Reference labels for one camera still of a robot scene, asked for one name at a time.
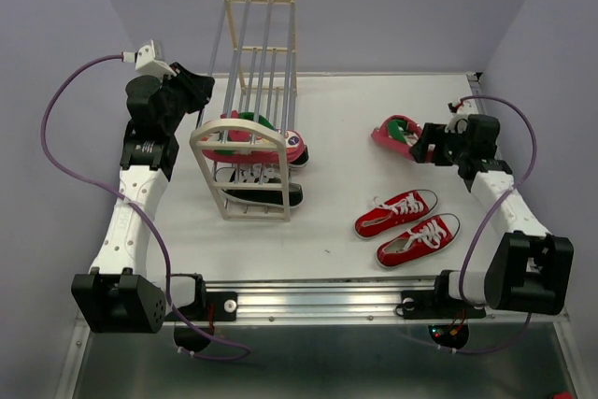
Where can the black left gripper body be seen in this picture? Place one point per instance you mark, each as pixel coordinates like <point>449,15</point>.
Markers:
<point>185,96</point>

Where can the red sneaker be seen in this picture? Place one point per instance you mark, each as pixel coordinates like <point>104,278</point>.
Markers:
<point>422,240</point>
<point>404,208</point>

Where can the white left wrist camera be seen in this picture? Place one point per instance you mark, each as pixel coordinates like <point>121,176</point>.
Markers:
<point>149,61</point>

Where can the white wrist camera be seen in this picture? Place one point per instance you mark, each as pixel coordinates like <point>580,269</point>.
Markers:
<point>149,61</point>
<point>460,110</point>

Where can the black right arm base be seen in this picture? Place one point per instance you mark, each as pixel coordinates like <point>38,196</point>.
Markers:
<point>450,329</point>

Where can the red sneaker lower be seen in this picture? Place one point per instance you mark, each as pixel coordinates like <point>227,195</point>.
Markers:
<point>422,240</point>

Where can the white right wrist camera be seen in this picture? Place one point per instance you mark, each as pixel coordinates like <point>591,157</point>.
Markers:
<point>460,110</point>

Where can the black sneaker white laces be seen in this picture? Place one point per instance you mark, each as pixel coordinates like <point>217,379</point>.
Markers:
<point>260,175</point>

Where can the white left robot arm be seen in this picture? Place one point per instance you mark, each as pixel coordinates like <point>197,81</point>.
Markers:
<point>115,296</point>

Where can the red sneaker upper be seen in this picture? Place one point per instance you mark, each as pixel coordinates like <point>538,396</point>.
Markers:
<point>404,208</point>

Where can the beige chrome shoe shelf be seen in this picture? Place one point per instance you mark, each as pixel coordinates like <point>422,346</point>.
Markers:
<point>260,97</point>

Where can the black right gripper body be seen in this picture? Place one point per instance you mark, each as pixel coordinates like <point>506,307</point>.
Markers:
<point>461,148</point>

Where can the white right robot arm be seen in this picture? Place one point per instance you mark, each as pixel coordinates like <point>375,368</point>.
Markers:
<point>530,270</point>

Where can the aluminium mounting rail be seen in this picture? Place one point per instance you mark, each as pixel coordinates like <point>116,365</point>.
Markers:
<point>334,302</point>

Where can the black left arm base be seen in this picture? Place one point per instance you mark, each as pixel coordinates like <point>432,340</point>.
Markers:
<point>199,304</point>

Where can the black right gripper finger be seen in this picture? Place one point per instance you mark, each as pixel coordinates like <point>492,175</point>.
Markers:
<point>443,155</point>
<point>422,150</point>

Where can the pink flip-flop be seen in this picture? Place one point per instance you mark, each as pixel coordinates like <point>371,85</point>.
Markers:
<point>222,148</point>
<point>398,133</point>

